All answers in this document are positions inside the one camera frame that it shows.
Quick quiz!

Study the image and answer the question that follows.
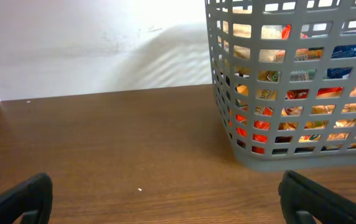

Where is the Kleenex tissue multipack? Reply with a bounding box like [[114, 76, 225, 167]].
[[326, 43, 356, 80]]

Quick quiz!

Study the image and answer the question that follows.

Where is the orange spaghetti packet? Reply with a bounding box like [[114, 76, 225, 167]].
[[235, 24, 344, 155]]

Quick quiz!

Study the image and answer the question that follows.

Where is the brown snack bag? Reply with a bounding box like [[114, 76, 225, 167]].
[[278, 87, 356, 148]]

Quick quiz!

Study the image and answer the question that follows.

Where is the small brown paper packet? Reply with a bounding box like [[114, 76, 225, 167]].
[[216, 6, 286, 63]]

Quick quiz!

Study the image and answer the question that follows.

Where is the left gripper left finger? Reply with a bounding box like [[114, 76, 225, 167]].
[[0, 173, 53, 224]]

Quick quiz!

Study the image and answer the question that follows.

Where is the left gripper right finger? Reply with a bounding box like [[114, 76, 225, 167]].
[[278, 170, 356, 224]]

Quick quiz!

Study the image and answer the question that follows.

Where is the grey plastic basket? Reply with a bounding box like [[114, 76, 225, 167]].
[[205, 0, 356, 171]]

